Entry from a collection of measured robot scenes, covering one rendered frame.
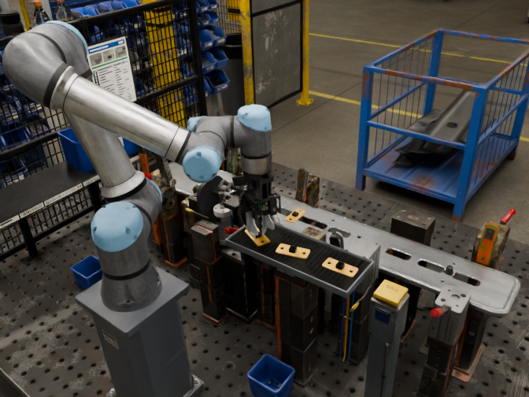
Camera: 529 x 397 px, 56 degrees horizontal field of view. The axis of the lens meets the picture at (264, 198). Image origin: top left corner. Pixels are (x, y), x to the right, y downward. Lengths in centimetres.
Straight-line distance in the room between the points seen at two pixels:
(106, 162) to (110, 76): 109
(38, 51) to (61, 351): 105
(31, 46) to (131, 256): 49
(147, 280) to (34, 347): 71
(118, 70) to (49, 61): 126
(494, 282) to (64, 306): 144
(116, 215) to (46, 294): 91
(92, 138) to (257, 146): 38
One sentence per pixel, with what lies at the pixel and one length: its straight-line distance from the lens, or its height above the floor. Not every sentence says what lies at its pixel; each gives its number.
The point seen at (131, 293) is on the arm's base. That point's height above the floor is 115.
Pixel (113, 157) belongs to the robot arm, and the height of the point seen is 143.
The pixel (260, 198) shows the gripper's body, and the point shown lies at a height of 132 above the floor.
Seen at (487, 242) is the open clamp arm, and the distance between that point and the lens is 161.
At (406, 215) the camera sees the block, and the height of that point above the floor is 103.
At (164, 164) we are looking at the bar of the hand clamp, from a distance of 181.
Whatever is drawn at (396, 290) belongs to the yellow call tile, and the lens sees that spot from 121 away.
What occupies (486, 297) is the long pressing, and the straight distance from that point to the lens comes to 150.
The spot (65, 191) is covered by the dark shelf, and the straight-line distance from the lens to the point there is 202.
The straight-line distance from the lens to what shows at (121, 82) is 235.
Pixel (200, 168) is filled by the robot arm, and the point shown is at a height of 148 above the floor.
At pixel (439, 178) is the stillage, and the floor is 16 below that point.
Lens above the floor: 196
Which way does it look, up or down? 32 degrees down
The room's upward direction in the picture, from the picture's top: 3 degrees counter-clockwise
